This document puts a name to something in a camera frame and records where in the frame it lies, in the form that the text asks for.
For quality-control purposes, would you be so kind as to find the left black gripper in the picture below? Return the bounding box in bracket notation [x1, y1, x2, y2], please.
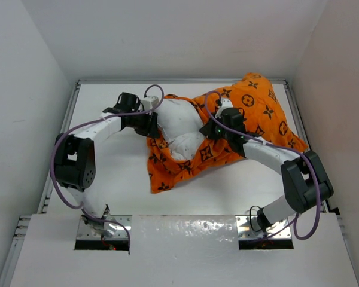
[129, 109, 159, 138]

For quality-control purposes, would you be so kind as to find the white pillow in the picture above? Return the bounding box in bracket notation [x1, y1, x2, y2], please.
[156, 99, 205, 161]

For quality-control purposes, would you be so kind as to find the orange patterned pillowcase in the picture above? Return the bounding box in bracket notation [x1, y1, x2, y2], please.
[147, 73, 308, 193]

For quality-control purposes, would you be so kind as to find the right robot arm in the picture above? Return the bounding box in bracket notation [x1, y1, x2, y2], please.
[200, 108, 334, 233]

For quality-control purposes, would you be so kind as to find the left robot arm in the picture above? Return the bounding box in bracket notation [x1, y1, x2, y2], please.
[51, 92, 163, 222]

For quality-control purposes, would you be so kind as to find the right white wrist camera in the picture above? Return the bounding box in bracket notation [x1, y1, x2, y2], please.
[215, 98, 233, 118]

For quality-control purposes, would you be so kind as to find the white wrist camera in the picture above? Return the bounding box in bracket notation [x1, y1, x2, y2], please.
[215, 98, 233, 118]
[141, 96, 160, 111]

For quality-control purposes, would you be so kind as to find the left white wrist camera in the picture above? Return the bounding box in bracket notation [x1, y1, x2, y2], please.
[141, 96, 160, 111]

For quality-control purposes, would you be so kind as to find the aluminium table frame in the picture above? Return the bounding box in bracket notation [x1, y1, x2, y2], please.
[0, 78, 359, 287]

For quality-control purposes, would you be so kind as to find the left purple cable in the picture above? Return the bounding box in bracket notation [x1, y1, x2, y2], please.
[49, 84, 165, 249]

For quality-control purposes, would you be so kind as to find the purple cable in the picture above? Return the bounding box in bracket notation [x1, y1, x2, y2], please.
[203, 90, 322, 241]
[49, 84, 165, 249]

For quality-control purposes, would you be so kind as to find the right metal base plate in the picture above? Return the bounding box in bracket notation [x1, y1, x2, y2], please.
[235, 215, 291, 241]

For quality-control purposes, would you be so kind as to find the metal base plate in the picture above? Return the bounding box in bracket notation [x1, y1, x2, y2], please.
[77, 215, 132, 240]
[235, 215, 291, 241]

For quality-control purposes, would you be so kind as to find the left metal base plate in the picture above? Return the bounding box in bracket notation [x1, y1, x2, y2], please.
[77, 215, 132, 240]

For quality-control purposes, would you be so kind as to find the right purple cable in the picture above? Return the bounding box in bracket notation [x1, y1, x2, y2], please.
[203, 90, 322, 241]

